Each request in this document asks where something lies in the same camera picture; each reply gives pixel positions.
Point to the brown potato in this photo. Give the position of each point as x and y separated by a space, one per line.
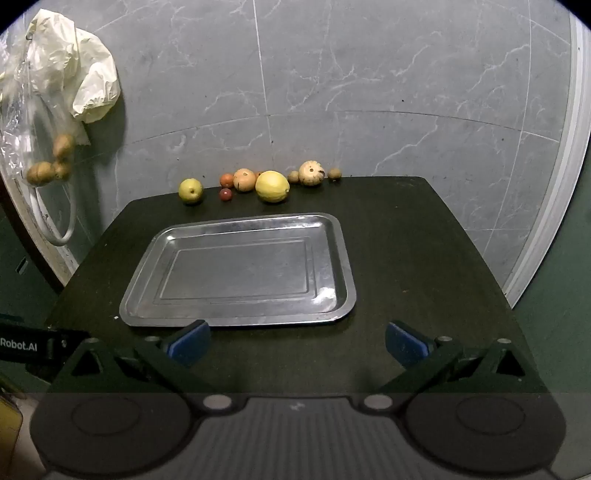
39 173
63 146
63 171

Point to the red cherry tomato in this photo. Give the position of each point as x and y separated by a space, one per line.
226 194

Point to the cream plastic bag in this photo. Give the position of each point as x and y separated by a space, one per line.
87 78

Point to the yellow lemon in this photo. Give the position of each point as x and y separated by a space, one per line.
272 187

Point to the yellow-green pear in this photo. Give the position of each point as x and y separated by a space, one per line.
190 191

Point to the metal tray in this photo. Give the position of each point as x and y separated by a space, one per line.
240 272

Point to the clear plastic bag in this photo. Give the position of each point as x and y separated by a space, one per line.
18 115

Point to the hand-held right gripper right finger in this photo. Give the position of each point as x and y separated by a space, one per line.
406 347

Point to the orange persimmon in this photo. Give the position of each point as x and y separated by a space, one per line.
244 180

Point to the dark green cabinet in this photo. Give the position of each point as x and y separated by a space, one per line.
23 286

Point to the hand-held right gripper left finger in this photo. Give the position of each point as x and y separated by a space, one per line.
189 345

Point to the striped pale melon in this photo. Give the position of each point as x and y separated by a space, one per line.
311 173

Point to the yellow container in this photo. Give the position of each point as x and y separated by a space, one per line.
9 420

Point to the small orange fruit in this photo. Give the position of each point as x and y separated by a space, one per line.
226 179

